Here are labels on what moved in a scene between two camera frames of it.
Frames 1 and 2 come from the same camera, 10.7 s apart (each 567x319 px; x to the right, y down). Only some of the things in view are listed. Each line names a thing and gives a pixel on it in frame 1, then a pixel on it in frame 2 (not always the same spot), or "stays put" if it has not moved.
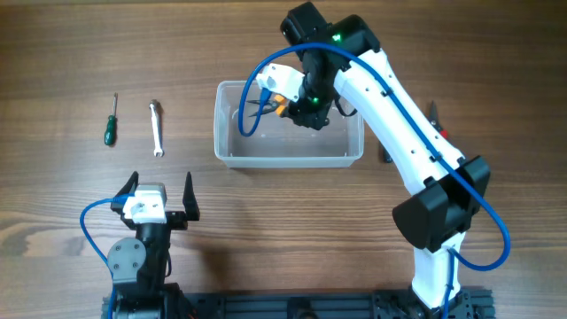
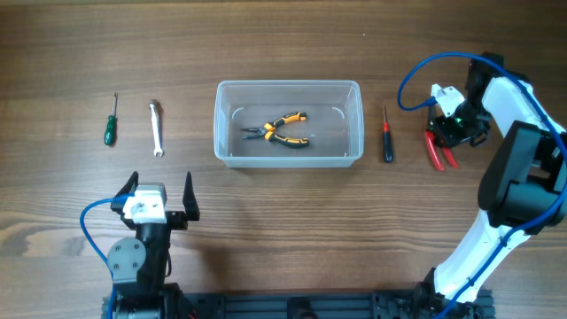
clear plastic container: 277,143 stays put
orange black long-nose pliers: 276,105 to 268,133
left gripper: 179,219 stays put
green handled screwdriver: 111,134 stays put
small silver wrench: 157,129 stays put
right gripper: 302,112 to 450,138
